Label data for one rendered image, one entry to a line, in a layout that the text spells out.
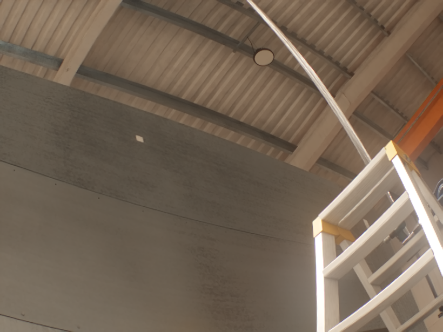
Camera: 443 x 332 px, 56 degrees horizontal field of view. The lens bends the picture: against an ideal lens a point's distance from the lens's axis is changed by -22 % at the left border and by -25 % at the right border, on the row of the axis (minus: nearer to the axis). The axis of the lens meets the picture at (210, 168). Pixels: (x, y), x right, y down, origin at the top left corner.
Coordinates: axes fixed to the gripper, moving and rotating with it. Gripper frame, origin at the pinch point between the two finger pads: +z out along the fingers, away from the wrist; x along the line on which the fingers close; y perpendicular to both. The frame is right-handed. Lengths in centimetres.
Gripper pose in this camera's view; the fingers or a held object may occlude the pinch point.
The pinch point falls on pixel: (406, 241)
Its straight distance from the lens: 253.7
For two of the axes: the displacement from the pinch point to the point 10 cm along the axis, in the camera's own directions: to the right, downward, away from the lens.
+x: 5.5, -1.3, 8.3
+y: 6.1, 7.3, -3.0
